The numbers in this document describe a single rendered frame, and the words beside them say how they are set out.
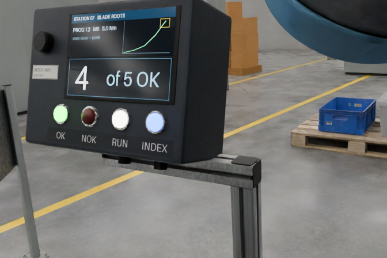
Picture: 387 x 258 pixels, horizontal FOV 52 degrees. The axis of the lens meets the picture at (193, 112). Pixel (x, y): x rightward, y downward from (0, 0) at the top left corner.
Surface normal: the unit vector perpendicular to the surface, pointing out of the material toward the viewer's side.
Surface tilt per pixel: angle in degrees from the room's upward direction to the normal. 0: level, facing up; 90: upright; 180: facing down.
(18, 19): 90
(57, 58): 75
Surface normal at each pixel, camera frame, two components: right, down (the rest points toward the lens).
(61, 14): -0.48, -0.04
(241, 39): -0.62, 0.22
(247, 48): 0.78, 0.10
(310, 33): -0.61, 0.78
